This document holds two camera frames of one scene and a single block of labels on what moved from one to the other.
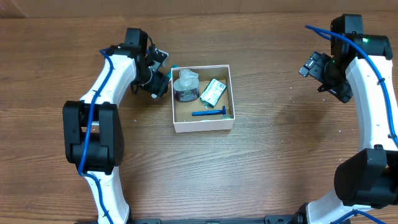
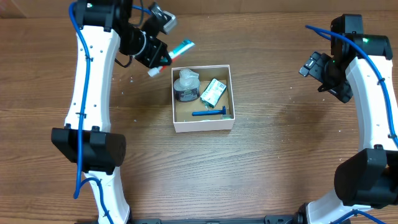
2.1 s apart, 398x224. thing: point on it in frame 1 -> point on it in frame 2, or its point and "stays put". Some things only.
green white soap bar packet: (212, 93) stays put
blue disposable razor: (209, 112) stays put
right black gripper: (344, 93) stays put
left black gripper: (160, 84) -> (153, 58)
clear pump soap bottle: (186, 88) stays put
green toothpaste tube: (169, 73) -> (181, 48)
